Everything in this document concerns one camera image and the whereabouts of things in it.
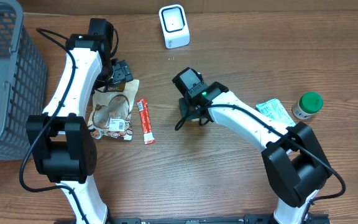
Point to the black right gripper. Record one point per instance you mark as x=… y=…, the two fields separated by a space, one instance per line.
x=186 y=106

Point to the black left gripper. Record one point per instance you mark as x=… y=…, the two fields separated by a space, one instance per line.
x=122 y=72

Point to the white brown snack bag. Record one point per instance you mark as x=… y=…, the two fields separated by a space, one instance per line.
x=111 y=114

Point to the red snack packet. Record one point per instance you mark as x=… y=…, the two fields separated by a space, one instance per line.
x=145 y=121

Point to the teal orange soup packet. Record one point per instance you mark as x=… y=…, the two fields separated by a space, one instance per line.
x=276 y=111

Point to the green white cup container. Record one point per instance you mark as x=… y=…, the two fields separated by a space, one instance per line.
x=308 y=105

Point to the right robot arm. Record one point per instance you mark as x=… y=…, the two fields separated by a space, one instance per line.
x=296 y=166

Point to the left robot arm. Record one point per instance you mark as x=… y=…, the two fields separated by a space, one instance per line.
x=60 y=141

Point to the white barcode scanner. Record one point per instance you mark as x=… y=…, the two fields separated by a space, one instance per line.
x=174 y=26

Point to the grey plastic mesh basket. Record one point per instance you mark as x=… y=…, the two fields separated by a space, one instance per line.
x=23 y=80

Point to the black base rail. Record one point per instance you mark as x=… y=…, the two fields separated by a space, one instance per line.
x=247 y=219

